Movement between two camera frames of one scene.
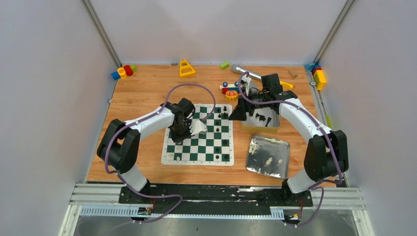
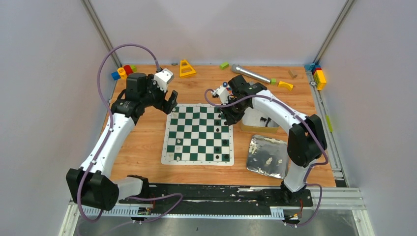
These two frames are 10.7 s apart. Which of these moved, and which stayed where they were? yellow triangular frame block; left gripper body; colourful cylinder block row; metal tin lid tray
Moved: left gripper body
Stayed: colourful cylinder block row; yellow triangular frame block; metal tin lid tray
